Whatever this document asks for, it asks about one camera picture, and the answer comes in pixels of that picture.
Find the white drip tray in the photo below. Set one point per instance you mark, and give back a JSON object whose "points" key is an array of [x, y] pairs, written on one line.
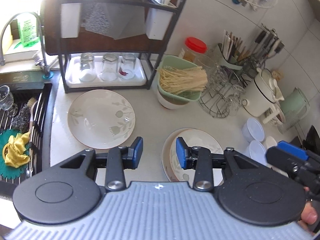
{"points": [[140, 79]]}

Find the ribbed glass mug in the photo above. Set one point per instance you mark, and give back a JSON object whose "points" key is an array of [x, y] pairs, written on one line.
{"points": [[290, 128]]}

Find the clear glass mug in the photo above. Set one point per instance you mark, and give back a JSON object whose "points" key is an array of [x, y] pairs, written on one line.
{"points": [[6, 100]]}

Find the grey rimmed white plate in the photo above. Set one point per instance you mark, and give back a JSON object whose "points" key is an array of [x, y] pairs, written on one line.
{"points": [[165, 155]]}

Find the red lidded plastic jar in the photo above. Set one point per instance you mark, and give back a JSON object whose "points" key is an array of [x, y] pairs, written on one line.
{"points": [[195, 52]]}

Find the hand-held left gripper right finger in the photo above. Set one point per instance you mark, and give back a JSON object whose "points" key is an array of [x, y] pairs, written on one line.
{"points": [[181, 153]]}

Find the green flower shaped mat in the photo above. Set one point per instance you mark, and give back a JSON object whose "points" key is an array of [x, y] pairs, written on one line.
{"points": [[7, 172]]}

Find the floral white saucepan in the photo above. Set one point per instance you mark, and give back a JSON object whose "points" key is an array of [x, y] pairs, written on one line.
{"points": [[277, 119]]}

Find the large leaf pattern plate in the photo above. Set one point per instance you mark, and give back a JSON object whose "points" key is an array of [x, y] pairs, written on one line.
{"points": [[100, 117]]}

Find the black metal dish rack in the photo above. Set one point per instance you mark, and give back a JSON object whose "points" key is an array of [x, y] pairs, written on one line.
{"points": [[52, 45]]}

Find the hanging kitchen utensils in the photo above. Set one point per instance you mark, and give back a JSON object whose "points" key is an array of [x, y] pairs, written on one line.
{"points": [[265, 40]]}

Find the metal kitchen faucet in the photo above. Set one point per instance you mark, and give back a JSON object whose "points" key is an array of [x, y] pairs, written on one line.
{"points": [[42, 42]]}

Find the black kitchen sink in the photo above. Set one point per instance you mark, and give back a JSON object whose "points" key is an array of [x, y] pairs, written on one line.
{"points": [[51, 97]]}

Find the yellow dish cloth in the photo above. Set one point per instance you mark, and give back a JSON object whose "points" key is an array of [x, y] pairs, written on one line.
{"points": [[16, 150]]}

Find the green strainer basket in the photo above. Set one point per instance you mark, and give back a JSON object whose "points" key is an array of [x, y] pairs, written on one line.
{"points": [[166, 62]]}

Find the small beige lump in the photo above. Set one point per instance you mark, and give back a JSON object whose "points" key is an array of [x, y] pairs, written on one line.
{"points": [[276, 75]]}

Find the white mixing bowl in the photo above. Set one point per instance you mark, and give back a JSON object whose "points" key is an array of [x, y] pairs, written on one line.
{"points": [[170, 104]]}

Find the grey cutting board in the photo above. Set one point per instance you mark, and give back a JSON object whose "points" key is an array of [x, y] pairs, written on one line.
{"points": [[122, 22]]}

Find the metal sink drain rack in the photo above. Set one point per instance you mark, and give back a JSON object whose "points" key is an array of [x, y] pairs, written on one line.
{"points": [[5, 125]]}

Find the clear drinking glass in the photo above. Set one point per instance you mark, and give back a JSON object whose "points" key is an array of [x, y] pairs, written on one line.
{"points": [[108, 67], [128, 66], [87, 67]]}

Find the white enamel pot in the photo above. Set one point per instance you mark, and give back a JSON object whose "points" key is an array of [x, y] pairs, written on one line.
{"points": [[258, 97]]}

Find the bundle of chopsticks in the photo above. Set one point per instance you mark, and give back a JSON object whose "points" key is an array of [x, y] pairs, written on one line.
{"points": [[231, 45]]}

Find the steel wool scrubber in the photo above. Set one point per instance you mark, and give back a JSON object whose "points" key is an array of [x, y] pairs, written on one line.
{"points": [[23, 116]]}

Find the bundle of dry noodles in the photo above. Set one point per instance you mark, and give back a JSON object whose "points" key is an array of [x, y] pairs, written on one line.
{"points": [[182, 80]]}

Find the green electric kettle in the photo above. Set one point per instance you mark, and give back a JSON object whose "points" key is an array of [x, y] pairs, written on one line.
{"points": [[295, 100]]}

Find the tall textured glass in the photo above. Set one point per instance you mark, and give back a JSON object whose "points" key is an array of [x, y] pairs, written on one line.
{"points": [[206, 66]]}

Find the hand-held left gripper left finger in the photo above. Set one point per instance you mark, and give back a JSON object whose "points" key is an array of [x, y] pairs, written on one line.
{"points": [[137, 153]]}

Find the green detergent bottle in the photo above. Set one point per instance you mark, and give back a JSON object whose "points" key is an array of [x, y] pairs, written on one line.
{"points": [[27, 30]]}

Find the small leaf pattern plate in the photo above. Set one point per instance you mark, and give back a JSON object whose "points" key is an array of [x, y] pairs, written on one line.
{"points": [[202, 138]]}

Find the white utensil holder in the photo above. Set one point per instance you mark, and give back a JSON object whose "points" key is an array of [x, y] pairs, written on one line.
{"points": [[156, 26], [70, 22]]}

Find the white pot lid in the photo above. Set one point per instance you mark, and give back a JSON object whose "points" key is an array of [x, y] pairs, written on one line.
{"points": [[267, 78]]}

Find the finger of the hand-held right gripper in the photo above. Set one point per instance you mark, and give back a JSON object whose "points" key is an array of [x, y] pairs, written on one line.
{"points": [[287, 158]]}

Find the person's right hand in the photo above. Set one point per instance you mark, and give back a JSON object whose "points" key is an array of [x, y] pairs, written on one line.
{"points": [[310, 214]]}

